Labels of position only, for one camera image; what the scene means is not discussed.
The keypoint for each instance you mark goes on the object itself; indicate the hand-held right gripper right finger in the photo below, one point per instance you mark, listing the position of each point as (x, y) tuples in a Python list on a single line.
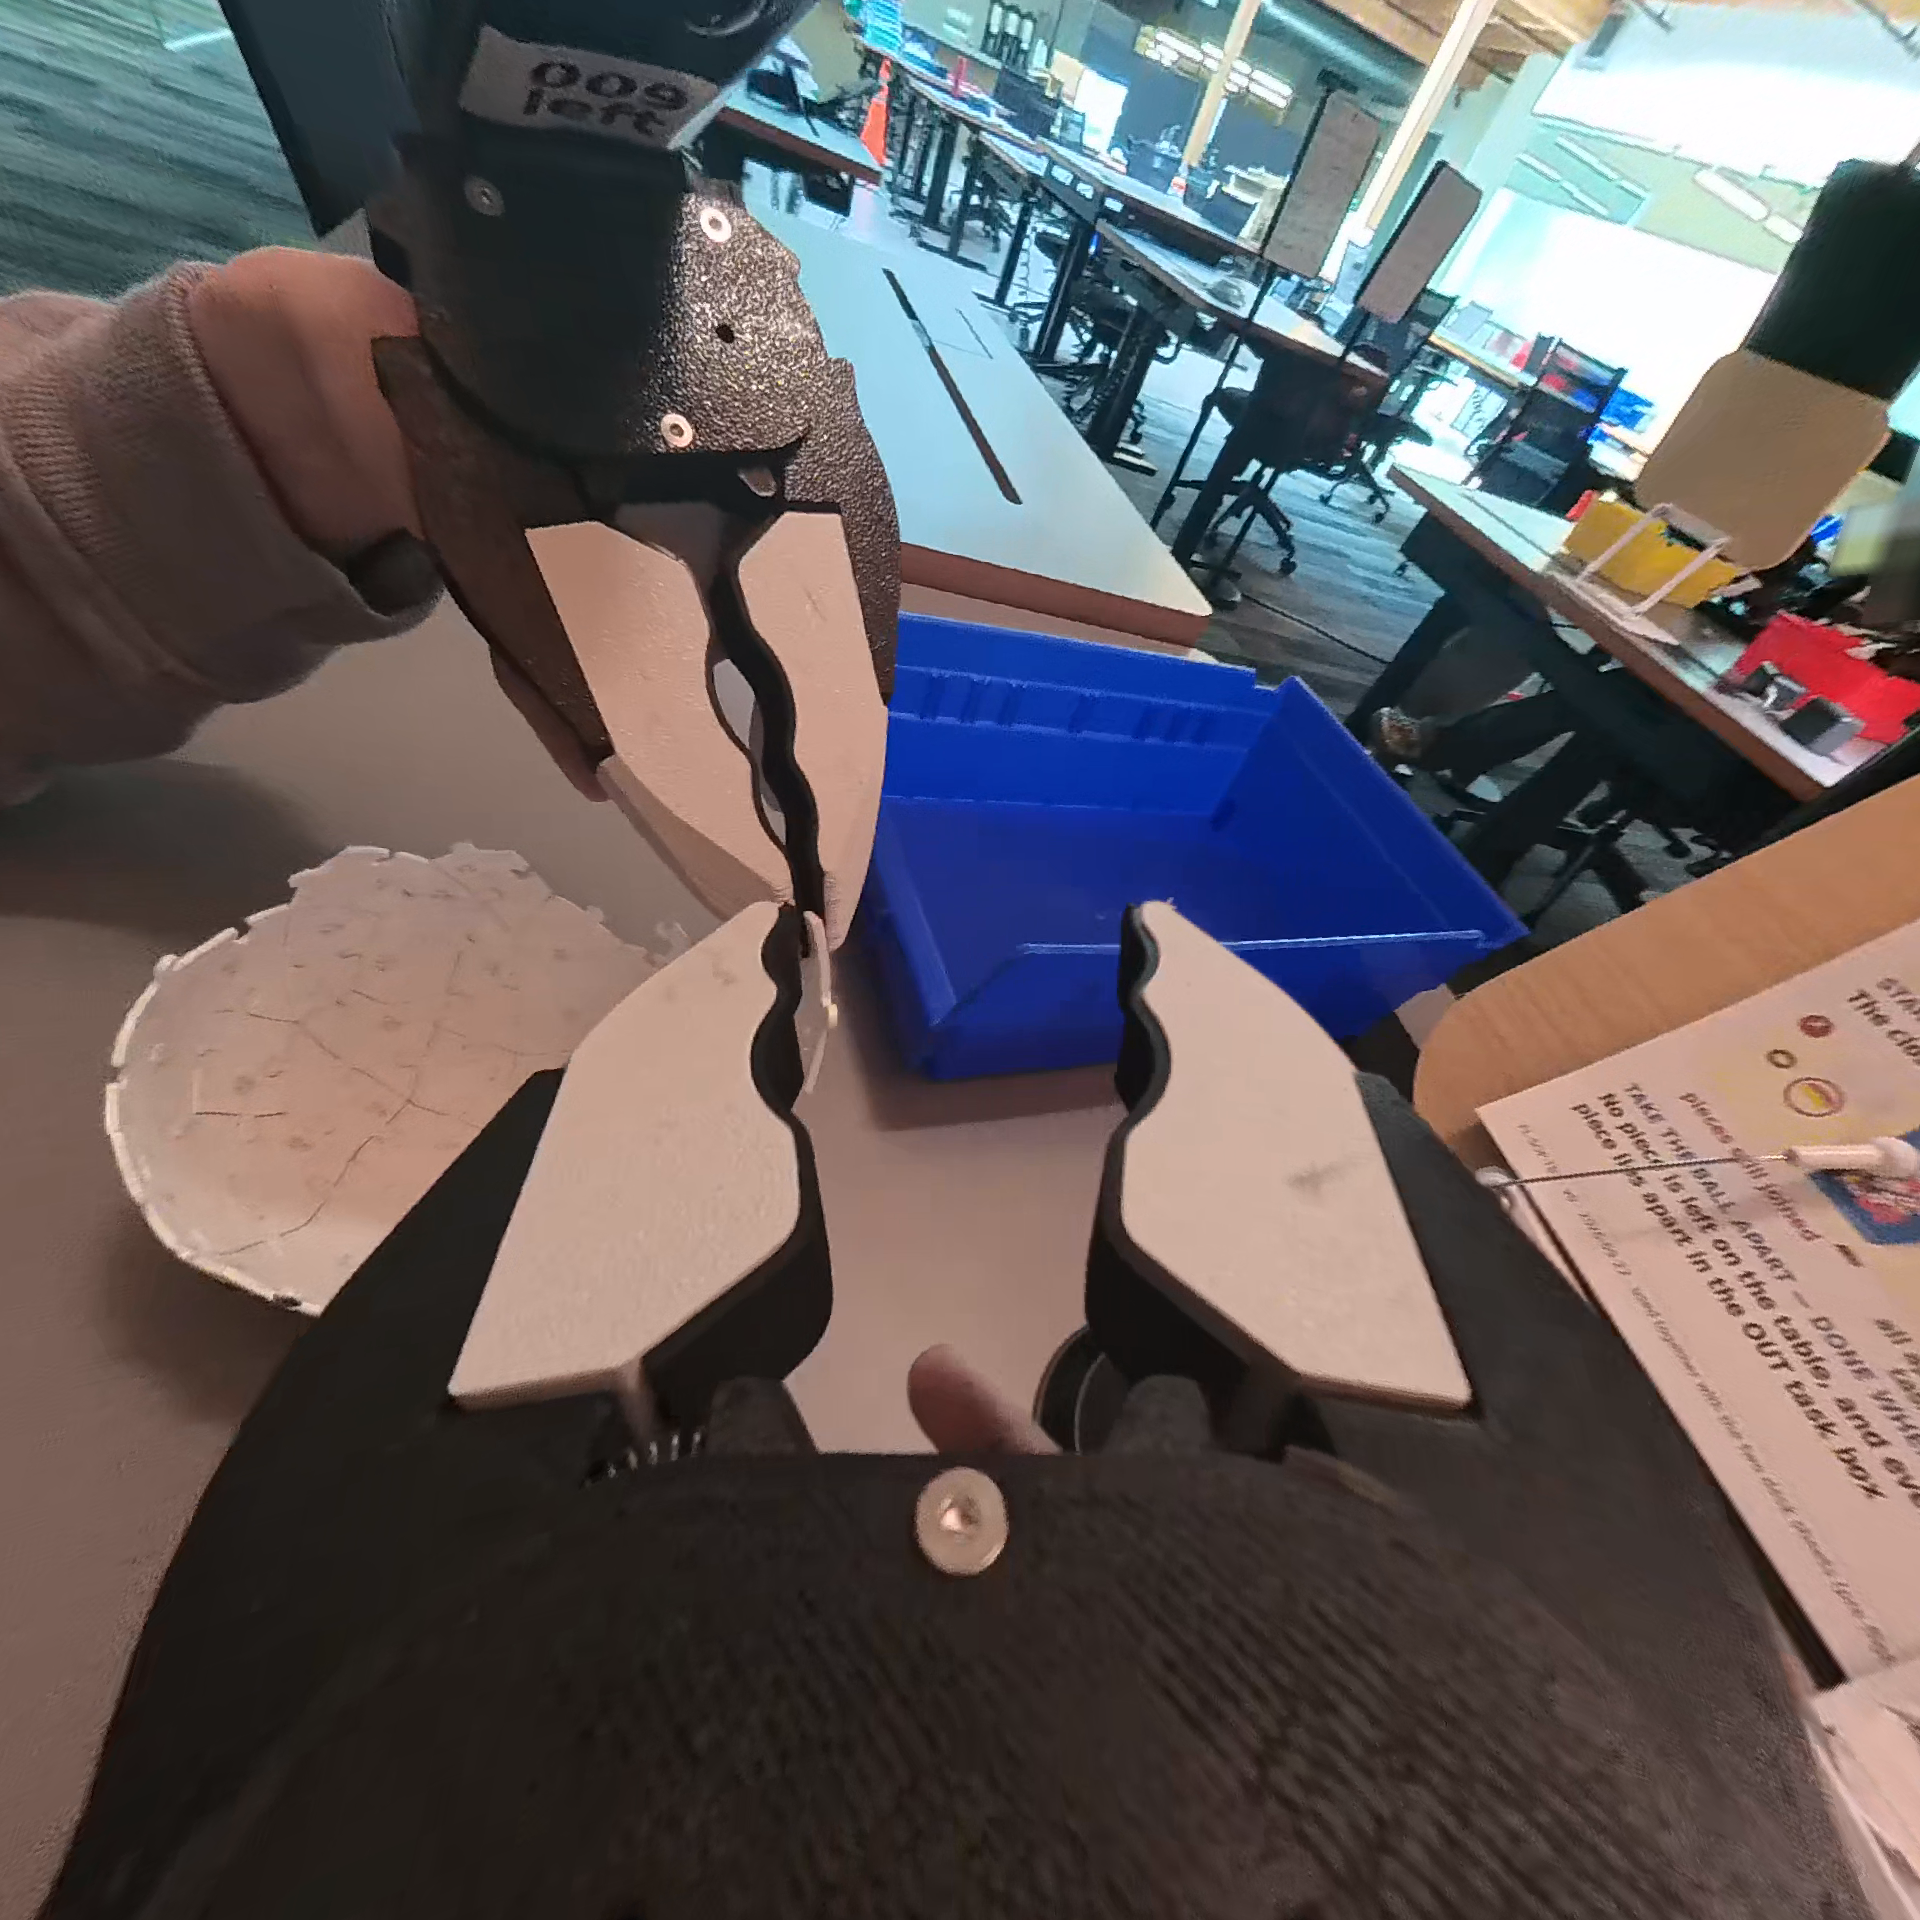
[(1274, 1200)]

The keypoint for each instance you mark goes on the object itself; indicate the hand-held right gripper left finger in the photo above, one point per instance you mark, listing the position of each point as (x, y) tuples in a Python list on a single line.
[(646, 1186)]

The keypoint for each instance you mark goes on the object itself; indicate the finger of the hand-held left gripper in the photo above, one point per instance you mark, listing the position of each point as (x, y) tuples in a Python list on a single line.
[(662, 706), (819, 673)]

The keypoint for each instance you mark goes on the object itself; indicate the single white puzzle piece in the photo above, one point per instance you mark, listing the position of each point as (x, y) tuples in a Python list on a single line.
[(819, 998)]

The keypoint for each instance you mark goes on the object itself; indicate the half-built cartoon puzzle ball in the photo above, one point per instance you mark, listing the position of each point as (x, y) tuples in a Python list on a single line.
[(343, 1050)]

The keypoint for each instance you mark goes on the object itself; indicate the person's left forearm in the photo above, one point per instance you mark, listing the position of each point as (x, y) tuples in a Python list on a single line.
[(135, 525)]

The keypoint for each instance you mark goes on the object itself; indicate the black round ball stand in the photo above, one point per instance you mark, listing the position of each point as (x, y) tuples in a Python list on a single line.
[(1074, 1389)]

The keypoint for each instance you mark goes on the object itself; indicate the person's left hand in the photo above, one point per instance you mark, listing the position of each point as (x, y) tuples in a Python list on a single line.
[(330, 419)]

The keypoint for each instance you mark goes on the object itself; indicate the person's right hand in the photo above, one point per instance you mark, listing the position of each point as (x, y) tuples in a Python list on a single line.
[(969, 1401)]

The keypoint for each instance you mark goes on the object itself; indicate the neighbouring grey table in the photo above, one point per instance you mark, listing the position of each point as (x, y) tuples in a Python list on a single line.
[(976, 419)]

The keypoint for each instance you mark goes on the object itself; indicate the blue plastic bin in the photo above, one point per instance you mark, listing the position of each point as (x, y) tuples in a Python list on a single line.
[(1140, 839)]

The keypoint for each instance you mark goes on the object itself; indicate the printed paper sheet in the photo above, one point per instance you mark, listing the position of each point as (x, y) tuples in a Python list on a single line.
[(1724, 1274)]

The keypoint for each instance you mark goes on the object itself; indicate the background office chair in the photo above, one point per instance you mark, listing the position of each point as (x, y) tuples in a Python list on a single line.
[(1292, 419)]

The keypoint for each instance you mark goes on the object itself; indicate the tan standing panel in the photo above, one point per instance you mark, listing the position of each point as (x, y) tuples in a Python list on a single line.
[(1418, 240)]

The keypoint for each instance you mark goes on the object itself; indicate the yellow box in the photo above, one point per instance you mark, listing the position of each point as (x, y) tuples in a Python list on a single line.
[(1629, 541)]

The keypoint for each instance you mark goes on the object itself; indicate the red storage bin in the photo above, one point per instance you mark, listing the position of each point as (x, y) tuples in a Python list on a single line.
[(1825, 673)]

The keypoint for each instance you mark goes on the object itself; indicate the tan square panel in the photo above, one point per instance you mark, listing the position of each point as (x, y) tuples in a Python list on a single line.
[(1764, 453)]

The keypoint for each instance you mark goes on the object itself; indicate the black square panel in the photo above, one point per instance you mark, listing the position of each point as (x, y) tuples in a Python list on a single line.
[(1853, 278)]

